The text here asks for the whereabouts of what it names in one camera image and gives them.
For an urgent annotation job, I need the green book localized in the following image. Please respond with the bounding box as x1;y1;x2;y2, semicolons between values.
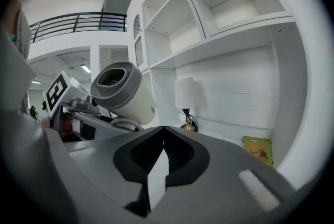
242;135;273;168

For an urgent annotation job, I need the black balcony railing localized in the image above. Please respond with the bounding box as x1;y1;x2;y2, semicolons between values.
29;11;128;43

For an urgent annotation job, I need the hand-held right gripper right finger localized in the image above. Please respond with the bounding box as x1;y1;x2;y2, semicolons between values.
147;126;295;224

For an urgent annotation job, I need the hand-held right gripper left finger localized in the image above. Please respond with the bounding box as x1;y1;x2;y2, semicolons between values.
48;126;165;224

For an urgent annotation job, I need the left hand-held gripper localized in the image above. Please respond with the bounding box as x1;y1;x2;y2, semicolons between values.
44;70;136;140

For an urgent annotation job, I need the white shade table lamp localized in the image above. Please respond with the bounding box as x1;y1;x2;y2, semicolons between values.
174;77;207;133

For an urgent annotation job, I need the white wall shelf unit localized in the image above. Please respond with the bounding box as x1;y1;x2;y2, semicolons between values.
126;0;310;192

